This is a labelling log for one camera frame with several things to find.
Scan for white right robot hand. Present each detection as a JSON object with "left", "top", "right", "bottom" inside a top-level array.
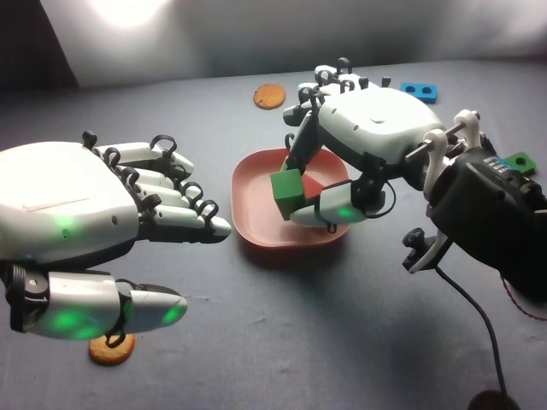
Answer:
[{"left": 281, "top": 57, "right": 448, "bottom": 234}]

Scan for red block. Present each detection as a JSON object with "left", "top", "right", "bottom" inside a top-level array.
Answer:
[{"left": 298, "top": 173, "right": 326, "bottom": 204}]

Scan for blue two-hole block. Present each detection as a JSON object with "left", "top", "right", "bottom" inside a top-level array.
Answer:
[{"left": 400, "top": 81, "right": 438, "bottom": 105}]

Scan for pink plastic bowl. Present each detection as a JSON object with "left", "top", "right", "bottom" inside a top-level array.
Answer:
[{"left": 230, "top": 147, "right": 354, "bottom": 249}]

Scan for green two-hole block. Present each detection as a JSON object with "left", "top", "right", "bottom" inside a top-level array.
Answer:
[{"left": 503, "top": 152, "right": 536, "bottom": 174}]

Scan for large round orange cookie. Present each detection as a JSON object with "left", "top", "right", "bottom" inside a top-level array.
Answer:
[{"left": 253, "top": 83, "right": 286, "bottom": 110}]

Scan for grey tablecloth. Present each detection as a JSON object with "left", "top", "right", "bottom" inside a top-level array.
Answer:
[{"left": 0, "top": 57, "right": 547, "bottom": 410}]

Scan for dark chocolate cookie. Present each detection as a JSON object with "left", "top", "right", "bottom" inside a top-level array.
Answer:
[{"left": 468, "top": 390, "right": 521, "bottom": 410}]

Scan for small tan cookie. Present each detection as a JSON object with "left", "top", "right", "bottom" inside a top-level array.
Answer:
[{"left": 88, "top": 331, "right": 137, "bottom": 367}]

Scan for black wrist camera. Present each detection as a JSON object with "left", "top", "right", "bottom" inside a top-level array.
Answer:
[{"left": 401, "top": 228, "right": 428, "bottom": 257}]

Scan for black camera cable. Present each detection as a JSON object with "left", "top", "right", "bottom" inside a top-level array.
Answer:
[{"left": 434, "top": 264, "right": 512, "bottom": 396}]

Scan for thin red wire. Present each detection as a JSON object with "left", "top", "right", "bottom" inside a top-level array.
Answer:
[{"left": 498, "top": 275, "right": 547, "bottom": 322}]

